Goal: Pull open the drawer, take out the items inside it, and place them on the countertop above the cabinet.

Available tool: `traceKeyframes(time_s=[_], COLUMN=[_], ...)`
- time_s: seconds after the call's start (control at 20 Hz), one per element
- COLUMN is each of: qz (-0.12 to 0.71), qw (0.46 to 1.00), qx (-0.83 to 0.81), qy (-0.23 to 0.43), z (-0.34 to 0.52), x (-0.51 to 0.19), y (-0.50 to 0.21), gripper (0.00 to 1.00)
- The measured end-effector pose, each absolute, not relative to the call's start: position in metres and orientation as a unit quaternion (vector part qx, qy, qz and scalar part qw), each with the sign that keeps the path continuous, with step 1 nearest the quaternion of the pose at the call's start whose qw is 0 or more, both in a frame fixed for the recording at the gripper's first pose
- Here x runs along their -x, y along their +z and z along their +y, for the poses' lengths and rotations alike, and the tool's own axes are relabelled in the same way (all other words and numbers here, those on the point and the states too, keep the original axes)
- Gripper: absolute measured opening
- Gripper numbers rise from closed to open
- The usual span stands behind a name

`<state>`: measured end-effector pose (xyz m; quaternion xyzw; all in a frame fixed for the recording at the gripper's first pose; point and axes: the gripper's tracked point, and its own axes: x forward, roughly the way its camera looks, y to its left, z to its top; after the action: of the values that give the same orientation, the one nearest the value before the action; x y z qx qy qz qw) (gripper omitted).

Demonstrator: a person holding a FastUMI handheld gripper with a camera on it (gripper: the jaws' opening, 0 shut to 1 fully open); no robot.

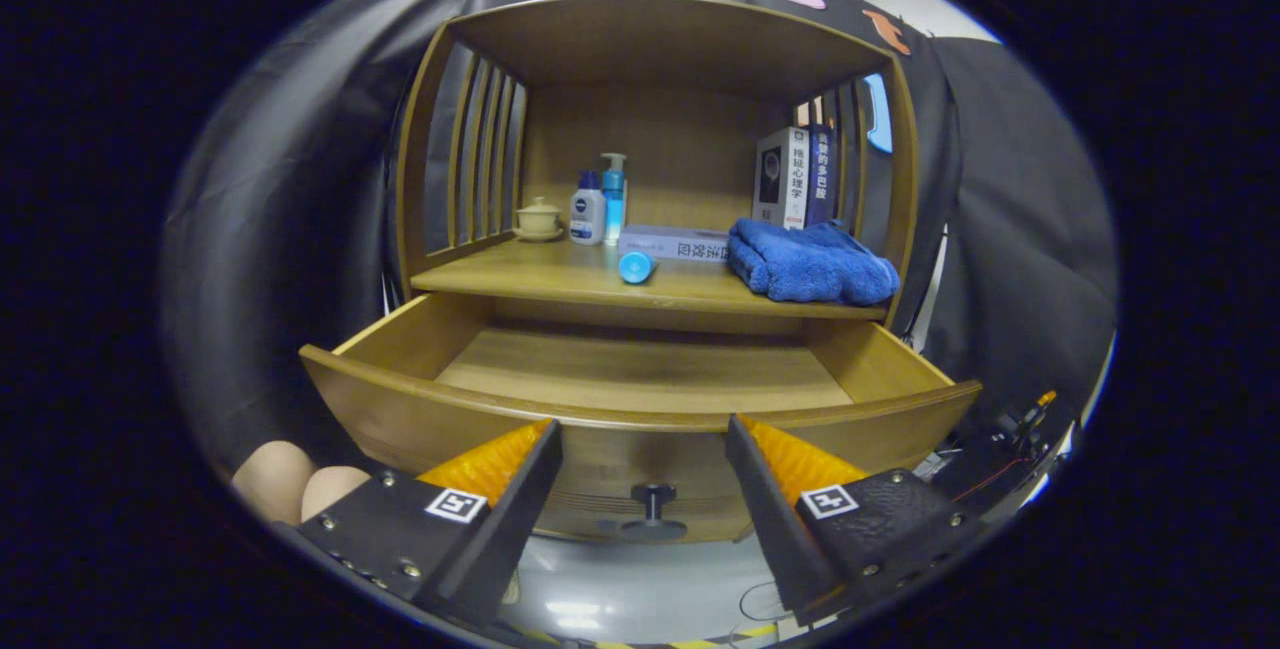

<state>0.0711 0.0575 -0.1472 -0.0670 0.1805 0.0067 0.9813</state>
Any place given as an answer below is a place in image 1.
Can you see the blue folded towel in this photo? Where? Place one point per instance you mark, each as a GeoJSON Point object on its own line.
{"type": "Point", "coordinates": [810, 264]}

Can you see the flat-lying white book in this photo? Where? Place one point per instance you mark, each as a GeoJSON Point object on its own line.
{"type": "Point", "coordinates": [680, 244]}

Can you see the white upright book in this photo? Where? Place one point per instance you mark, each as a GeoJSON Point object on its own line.
{"type": "Point", "coordinates": [783, 179]}

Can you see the beige lidded teacup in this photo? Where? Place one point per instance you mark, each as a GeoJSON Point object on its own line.
{"type": "Point", "coordinates": [539, 219]}

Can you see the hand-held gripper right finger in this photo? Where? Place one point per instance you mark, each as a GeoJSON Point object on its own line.
{"type": "Point", "coordinates": [775, 519]}

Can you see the dark blue upright book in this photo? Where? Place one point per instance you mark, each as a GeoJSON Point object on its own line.
{"type": "Point", "coordinates": [820, 174]}

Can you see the wooden countertop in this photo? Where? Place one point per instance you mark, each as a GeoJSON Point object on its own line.
{"type": "Point", "coordinates": [540, 274]}

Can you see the white bottle with blue cap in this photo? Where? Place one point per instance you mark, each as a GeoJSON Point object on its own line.
{"type": "Point", "coordinates": [587, 214]}

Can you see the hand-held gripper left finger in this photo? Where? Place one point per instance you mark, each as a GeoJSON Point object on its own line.
{"type": "Point", "coordinates": [515, 519]}

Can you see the wooden drawer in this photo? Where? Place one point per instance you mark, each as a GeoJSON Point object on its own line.
{"type": "Point", "coordinates": [640, 369]}

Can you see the blue pump bottle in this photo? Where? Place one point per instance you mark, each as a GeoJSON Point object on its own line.
{"type": "Point", "coordinates": [613, 194]}

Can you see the wooden cabinet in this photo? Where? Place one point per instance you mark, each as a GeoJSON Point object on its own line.
{"type": "Point", "coordinates": [660, 139]}

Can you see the blue white cream tube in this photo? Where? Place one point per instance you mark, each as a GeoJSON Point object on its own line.
{"type": "Point", "coordinates": [636, 266]}

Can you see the black drawer knob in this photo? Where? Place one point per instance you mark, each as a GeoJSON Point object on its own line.
{"type": "Point", "coordinates": [652, 509]}

